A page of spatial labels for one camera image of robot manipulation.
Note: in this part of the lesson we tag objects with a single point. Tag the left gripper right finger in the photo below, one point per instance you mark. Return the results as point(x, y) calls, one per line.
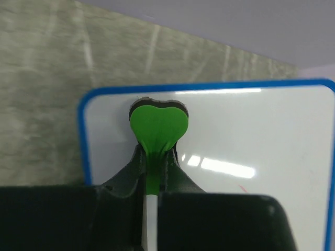
point(172, 178)

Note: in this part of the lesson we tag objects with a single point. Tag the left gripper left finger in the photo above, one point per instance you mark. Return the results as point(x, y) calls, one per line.
point(131, 177)

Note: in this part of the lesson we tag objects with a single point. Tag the blue framed whiteboard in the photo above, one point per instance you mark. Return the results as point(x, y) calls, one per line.
point(260, 137)

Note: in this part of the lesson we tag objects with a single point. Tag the green whiteboard eraser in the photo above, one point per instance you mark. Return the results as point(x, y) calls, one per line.
point(157, 125)

